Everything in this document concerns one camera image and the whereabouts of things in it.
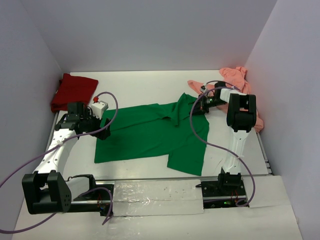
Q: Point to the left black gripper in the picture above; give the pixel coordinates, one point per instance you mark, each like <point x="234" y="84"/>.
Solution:
<point x="103" y="134"/>

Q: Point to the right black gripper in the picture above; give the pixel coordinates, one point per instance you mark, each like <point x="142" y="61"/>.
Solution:
<point x="200" y="108"/>

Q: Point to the green t-shirt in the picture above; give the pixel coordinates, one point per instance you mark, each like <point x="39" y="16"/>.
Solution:
<point x="153" y="130"/>

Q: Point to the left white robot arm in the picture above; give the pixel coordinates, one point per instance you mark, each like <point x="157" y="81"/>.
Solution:
<point x="45" y="190"/>

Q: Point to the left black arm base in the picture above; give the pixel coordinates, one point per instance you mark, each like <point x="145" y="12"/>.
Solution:
<point x="90" y="195"/>

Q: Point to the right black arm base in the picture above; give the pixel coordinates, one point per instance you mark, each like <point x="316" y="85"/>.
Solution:
<point x="228" y="191"/>

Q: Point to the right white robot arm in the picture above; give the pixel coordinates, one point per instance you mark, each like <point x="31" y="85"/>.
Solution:
<point x="241" y="117"/>

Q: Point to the salmon pink t-shirt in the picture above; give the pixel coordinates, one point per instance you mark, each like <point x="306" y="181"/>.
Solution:
<point x="235" y="76"/>

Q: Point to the red folded t-shirt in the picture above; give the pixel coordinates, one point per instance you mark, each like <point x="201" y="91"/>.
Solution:
<point x="73" y="89"/>

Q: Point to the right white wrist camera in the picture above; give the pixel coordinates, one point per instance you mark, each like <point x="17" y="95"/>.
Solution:
<point x="203" y="88"/>

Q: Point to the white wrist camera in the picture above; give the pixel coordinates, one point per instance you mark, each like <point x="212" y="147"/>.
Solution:
<point x="203" y="88"/>
<point x="98" y="107"/>

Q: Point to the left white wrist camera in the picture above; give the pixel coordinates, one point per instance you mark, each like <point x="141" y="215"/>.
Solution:
<point x="98" y="107"/>

